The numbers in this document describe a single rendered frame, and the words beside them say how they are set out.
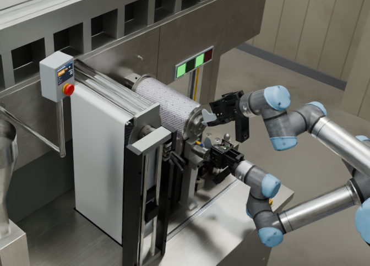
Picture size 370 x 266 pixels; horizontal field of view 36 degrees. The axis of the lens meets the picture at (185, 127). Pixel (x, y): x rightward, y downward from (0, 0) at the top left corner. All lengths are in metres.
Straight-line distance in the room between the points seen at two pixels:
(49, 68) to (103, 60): 0.62
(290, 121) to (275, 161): 2.11
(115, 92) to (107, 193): 0.36
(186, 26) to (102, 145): 0.72
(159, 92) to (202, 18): 0.48
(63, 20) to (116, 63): 0.33
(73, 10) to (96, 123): 0.35
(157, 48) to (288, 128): 0.70
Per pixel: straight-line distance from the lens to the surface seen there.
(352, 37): 4.54
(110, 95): 1.74
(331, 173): 3.86
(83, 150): 1.88
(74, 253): 1.99
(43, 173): 2.05
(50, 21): 1.76
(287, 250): 3.30
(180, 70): 2.35
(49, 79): 1.39
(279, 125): 1.70
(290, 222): 1.94
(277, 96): 1.67
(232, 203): 2.19
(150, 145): 1.56
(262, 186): 1.95
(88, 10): 1.85
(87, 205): 2.04
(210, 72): 2.92
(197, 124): 1.93
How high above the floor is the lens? 2.44
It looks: 38 degrees down
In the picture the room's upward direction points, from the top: 6 degrees clockwise
